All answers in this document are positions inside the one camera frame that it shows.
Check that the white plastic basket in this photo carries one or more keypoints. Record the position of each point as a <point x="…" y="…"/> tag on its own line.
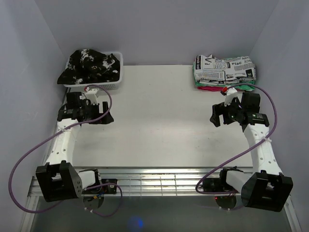
<point x="116" y="79"/>

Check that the newspaper print folded trousers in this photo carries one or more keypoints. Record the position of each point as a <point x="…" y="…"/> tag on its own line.
<point x="212" y="71"/>

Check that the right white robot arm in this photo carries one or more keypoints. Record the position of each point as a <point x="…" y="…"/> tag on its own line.
<point x="267" y="188"/>

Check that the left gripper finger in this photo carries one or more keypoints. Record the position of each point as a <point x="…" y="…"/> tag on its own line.
<point x="107" y="119"/>
<point x="105" y="106"/>

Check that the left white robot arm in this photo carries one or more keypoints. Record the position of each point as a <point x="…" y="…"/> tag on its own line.
<point x="58" y="178"/>

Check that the green folded trousers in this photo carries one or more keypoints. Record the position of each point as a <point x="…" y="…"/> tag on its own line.
<point x="246" y="87"/>

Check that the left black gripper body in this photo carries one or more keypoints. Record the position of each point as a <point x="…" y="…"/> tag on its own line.
<point x="91" y="111"/>

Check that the pink folded trousers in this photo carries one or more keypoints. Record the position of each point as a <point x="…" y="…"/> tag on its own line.
<point x="210" y="88"/>

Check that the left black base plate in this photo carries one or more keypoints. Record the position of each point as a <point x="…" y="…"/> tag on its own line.
<point x="103" y="186"/>

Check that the black white patterned trousers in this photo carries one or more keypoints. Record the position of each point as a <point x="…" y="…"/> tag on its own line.
<point x="89" y="67"/>

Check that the aluminium frame rail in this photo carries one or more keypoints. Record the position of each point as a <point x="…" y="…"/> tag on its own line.
<point x="155" y="182"/>

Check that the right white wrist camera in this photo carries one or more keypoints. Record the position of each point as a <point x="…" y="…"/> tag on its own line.
<point x="230" y="94"/>

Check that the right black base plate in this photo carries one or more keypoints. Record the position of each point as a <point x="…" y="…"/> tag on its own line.
<point x="212" y="187"/>

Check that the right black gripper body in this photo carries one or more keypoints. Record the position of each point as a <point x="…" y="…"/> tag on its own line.
<point x="231" y="112"/>

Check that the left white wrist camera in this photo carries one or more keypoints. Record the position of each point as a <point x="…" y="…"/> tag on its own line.
<point x="92" y="95"/>

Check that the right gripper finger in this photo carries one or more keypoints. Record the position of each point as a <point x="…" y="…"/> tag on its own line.
<point x="215" y="120"/>
<point x="217" y="109"/>

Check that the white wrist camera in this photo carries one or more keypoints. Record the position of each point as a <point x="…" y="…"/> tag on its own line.
<point x="92" y="95"/>
<point x="230" y="94"/>

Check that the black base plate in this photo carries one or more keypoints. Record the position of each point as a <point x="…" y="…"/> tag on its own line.
<point x="103" y="186"/>
<point x="212" y="187"/>

